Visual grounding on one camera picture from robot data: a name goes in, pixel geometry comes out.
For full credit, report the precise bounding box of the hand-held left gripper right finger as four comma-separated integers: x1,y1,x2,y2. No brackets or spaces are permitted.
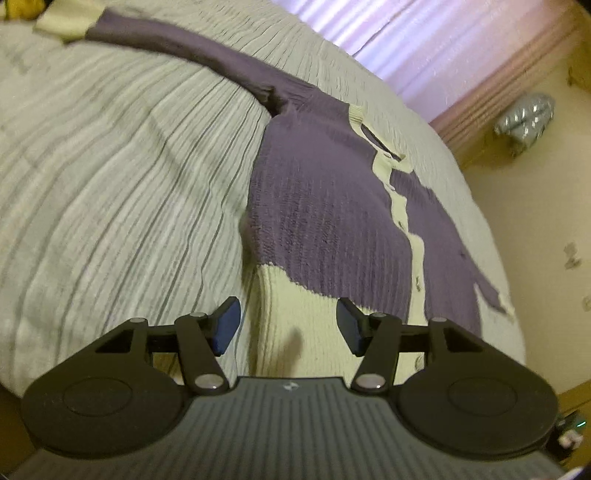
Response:
336,296,485,395

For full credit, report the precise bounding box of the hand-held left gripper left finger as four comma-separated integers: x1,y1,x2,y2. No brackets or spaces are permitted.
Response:
95,296,242,396

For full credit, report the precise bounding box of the purple and cream knit cardigan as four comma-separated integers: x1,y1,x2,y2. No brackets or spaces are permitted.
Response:
34,10,515,384

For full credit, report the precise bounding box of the bed with striped cover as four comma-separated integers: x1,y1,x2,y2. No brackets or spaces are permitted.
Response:
0,0,527,398

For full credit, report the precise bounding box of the white sheer curtain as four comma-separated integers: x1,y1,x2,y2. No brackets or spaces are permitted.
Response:
272,0,564,112

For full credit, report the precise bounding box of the pink curtain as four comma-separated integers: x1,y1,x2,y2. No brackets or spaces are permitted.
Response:
429,14,585,153

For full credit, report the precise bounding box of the yellow garment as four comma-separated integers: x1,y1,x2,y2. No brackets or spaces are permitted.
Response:
0,0,49,20

